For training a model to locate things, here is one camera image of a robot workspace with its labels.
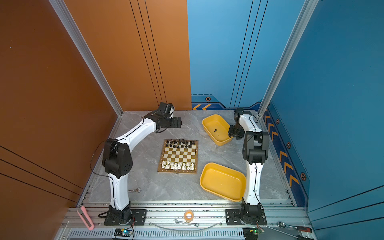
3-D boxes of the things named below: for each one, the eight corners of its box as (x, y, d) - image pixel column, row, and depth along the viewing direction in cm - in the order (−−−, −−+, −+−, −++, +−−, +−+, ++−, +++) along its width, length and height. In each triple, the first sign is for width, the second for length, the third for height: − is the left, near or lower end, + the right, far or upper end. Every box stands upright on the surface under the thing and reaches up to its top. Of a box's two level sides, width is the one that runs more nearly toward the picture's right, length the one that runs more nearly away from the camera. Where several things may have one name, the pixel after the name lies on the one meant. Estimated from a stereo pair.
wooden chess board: (158, 173, 90) (157, 171, 88) (164, 141, 105) (163, 139, 102) (198, 173, 90) (198, 171, 87) (198, 141, 105) (198, 139, 102)
